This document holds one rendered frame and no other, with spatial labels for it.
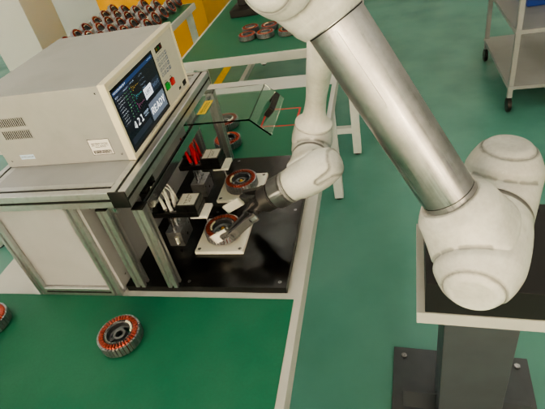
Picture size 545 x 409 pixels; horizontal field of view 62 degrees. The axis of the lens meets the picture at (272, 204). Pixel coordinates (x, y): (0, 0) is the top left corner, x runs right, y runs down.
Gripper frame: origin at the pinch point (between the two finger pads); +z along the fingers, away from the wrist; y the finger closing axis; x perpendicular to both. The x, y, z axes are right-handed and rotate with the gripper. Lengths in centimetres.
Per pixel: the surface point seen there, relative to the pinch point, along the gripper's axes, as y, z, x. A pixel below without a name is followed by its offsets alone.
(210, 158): 21.1, 1.8, 11.8
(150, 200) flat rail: -14.5, -1.6, 22.9
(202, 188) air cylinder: 20.4, 12.6, 4.8
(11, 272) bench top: -13, 66, 28
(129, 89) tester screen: 0.8, -9.8, 44.7
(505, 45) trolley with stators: 270, -88, -123
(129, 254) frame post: -20.1, 13.0, 15.4
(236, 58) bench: 157, 36, 10
